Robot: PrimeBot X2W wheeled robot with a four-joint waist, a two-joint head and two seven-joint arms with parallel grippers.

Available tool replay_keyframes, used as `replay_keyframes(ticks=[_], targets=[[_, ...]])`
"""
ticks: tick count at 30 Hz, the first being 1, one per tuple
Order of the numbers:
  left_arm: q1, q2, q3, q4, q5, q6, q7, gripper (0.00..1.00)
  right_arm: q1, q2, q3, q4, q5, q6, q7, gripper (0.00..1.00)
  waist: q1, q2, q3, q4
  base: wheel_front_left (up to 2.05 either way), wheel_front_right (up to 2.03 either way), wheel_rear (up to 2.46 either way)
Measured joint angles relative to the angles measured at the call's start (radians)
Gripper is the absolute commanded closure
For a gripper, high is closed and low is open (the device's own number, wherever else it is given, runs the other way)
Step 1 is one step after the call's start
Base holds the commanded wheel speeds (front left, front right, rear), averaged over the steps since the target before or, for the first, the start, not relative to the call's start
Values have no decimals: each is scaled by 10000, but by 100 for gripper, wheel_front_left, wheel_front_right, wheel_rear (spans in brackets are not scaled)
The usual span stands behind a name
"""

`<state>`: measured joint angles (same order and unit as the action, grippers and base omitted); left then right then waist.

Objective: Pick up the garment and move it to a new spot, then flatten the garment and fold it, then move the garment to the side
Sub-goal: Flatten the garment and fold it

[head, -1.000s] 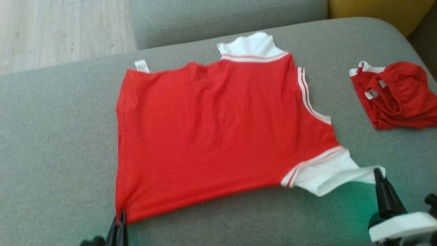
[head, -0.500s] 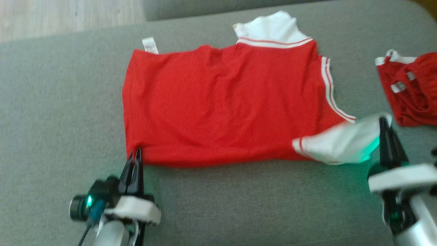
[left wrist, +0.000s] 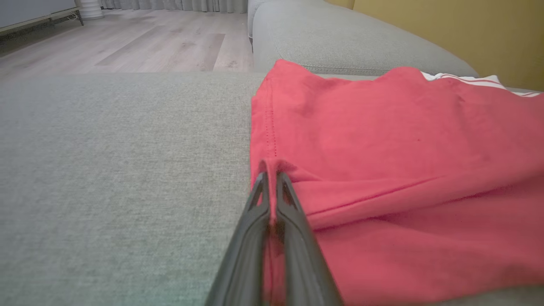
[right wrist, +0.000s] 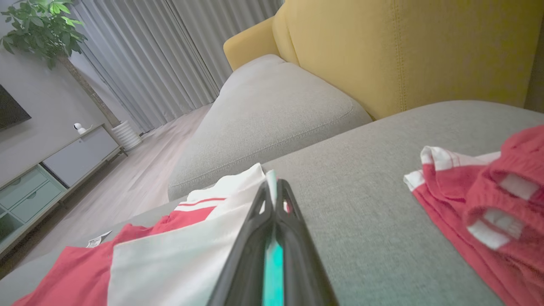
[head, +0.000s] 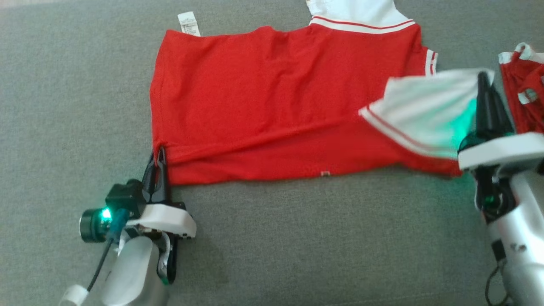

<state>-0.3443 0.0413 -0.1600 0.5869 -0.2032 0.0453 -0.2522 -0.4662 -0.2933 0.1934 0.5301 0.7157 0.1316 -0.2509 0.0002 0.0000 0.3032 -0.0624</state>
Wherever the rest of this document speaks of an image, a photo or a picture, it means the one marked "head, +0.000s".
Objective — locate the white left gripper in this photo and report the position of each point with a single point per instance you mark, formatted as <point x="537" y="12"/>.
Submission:
<point x="165" y="219"/>

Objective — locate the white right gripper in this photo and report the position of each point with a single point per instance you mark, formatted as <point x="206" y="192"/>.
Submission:
<point x="501" y="151"/>

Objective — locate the red shorts with white trim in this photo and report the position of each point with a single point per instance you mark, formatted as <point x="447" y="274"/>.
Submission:
<point x="512" y="83"/>

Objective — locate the red shirt with white sleeves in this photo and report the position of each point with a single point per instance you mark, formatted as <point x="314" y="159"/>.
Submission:
<point x="255" y="106"/>

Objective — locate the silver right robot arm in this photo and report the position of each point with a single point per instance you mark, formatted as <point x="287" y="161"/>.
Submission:
<point x="525" y="238"/>

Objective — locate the large grey sofa seat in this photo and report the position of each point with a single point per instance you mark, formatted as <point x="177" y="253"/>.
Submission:
<point x="297" y="238"/>

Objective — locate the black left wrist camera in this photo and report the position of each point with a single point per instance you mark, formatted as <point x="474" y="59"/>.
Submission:
<point x="123" y="199"/>

